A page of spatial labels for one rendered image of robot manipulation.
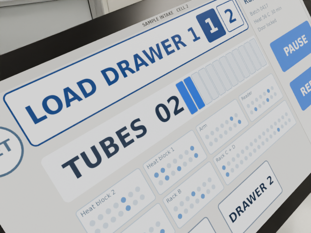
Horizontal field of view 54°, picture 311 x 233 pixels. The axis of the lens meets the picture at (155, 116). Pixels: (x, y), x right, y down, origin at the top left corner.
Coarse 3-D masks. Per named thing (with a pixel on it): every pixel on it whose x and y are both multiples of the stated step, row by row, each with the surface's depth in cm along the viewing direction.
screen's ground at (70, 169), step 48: (192, 0) 35; (240, 0) 39; (288, 0) 44; (96, 48) 29; (144, 96) 31; (288, 96) 40; (48, 144) 26; (96, 144) 28; (144, 144) 30; (288, 144) 39; (0, 192) 24; (48, 192) 25; (96, 192) 27; (288, 192) 38
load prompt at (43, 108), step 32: (224, 0) 38; (160, 32) 33; (192, 32) 35; (224, 32) 37; (96, 64) 29; (128, 64) 30; (160, 64) 32; (0, 96) 25; (32, 96) 26; (64, 96) 27; (96, 96) 28; (128, 96) 30; (32, 128) 25; (64, 128) 27
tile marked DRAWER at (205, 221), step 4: (204, 216) 32; (200, 220) 31; (204, 220) 32; (208, 220) 32; (196, 224) 31; (200, 224) 31; (204, 224) 32; (208, 224) 32; (192, 228) 31; (196, 228) 31; (200, 228) 31; (204, 228) 32; (208, 228) 32; (212, 228) 32; (188, 232) 31; (192, 232) 31; (196, 232) 31; (200, 232) 31; (204, 232) 31; (208, 232) 32; (212, 232) 32; (216, 232) 32
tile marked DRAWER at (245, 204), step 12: (264, 168) 37; (252, 180) 35; (264, 180) 36; (276, 180) 37; (240, 192) 34; (252, 192) 35; (264, 192) 36; (276, 192) 37; (228, 204) 33; (240, 204) 34; (252, 204) 35; (264, 204) 36; (228, 216) 33; (240, 216) 34; (252, 216) 35; (240, 228) 34
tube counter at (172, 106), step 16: (240, 48) 38; (256, 48) 39; (208, 64) 35; (224, 64) 36; (240, 64) 37; (256, 64) 39; (176, 80) 33; (192, 80) 34; (208, 80) 35; (224, 80) 36; (240, 80) 37; (160, 96) 31; (176, 96) 32; (192, 96) 33; (208, 96) 34; (160, 112) 31; (176, 112) 32; (192, 112) 33; (176, 128) 32
